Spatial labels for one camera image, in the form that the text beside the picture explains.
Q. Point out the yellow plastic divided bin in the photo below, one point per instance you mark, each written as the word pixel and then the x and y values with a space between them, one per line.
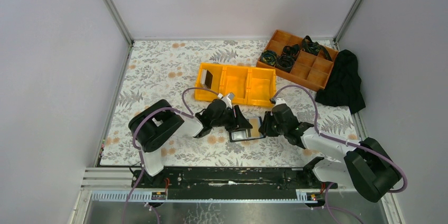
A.
pixel 251 86

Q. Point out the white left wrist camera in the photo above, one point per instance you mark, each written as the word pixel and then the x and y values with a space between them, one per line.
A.
pixel 227 99

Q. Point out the black leather card holder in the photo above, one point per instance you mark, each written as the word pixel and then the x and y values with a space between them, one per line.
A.
pixel 241 135

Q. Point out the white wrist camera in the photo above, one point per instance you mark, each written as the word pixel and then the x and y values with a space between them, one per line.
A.
pixel 227 99
pixel 277 101

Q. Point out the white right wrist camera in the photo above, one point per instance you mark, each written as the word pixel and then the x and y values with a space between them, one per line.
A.
pixel 277 101

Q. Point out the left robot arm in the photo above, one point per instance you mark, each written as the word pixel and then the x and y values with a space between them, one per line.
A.
pixel 157 124

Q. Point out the black rolled tie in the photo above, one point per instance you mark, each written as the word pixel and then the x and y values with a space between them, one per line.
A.
pixel 291 51

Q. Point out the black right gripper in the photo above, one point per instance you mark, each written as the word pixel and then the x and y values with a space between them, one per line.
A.
pixel 269 127

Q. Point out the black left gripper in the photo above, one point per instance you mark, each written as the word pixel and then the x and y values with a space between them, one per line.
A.
pixel 236 119

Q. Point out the dark floral rolled tie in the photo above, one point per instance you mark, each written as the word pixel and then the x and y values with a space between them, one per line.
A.
pixel 285 63

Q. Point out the dark green rolled tie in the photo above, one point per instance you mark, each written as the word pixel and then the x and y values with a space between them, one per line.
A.
pixel 314 48

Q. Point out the blue yellow rolled tie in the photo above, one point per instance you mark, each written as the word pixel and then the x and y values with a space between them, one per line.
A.
pixel 269 57

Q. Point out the dark grey credit card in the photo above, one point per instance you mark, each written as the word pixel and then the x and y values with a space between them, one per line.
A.
pixel 206 79

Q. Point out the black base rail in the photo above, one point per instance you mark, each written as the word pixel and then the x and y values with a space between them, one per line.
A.
pixel 232 183

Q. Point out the black cloth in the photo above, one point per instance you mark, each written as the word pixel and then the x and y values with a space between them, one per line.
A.
pixel 343 87

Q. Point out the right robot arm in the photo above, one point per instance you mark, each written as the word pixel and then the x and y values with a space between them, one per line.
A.
pixel 364 166

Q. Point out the wooden compartment organizer tray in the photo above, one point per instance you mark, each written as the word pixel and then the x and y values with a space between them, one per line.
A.
pixel 309 70

